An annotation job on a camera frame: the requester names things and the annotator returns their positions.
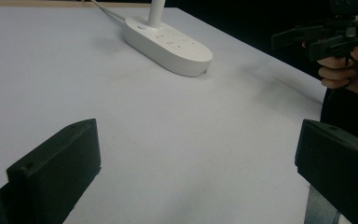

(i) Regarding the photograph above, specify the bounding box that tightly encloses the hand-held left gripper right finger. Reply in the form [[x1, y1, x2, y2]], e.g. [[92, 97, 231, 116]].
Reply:
[[294, 119, 358, 224]]

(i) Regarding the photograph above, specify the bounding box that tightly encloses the white lamp cable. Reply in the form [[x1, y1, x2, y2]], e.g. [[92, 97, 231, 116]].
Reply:
[[89, 0, 127, 26]]

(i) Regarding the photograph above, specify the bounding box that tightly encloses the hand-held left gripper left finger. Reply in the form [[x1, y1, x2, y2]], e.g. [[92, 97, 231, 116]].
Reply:
[[6, 118, 103, 224]]

